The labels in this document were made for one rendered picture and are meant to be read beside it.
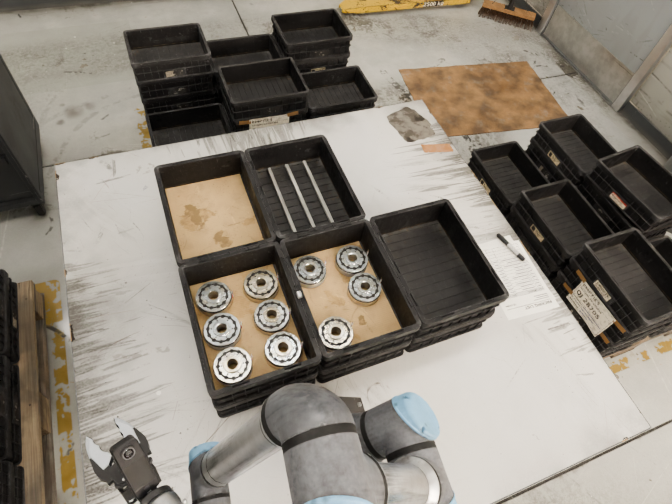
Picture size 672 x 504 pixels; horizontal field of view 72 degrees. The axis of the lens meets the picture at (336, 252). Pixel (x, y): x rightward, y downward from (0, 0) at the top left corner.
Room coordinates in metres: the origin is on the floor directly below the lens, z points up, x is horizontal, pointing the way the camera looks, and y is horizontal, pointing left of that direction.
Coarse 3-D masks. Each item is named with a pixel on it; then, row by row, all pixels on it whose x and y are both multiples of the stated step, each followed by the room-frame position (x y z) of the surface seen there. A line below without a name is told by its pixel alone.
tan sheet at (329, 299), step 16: (320, 256) 0.83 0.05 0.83; (336, 272) 0.78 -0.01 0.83; (368, 272) 0.80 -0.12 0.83; (304, 288) 0.70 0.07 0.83; (320, 288) 0.71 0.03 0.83; (336, 288) 0.72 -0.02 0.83; (320, 304) 0.66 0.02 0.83; (336, 304) 0.67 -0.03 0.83; (352, 304) 0.68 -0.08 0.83; (384, 304) 0.70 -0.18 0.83; (320, 320) 0.61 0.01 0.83; (352, 320) 0.63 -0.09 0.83; (368, 320) 0.64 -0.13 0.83; (384, 320) 0.65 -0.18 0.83; (368, 336) 0.58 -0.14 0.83
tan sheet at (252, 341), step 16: (240, 272) 0.72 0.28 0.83; (272, 272) 0.74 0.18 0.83; (192, 288) 0.63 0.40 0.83; (240, 288) 0.66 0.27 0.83; (240, 304) 0.61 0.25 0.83; (256, 304) 0.62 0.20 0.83; (240, 320) 0.56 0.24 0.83; (256, 336) 0.52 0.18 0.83; (208, 352) 0.45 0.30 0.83; (256, 352) 0.47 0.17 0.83; (304, 352) 0.50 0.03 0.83; (256, 368) 0.43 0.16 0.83; (272, 368) 0.44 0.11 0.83
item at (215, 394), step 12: (240, 252) 0.73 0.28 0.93; (192, 264) 0.66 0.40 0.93; (180, 276) 0.61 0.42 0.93; (288, 276) 0.68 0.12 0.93; (300, 300) 0.61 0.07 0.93; (192, 312) 0.51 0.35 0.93; (300, 312) 0.57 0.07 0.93; (192, 324) 0.48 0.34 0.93; (312, 336) 0.51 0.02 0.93; (204, 360) 0.39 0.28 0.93; (312, 360) 0.44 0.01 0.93; (204, 372) 0.36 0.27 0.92; (276, 372) 0.39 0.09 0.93; (288, 372) 0.40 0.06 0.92; (252, 384) 0.35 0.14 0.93; (216, 396) 0.31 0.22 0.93
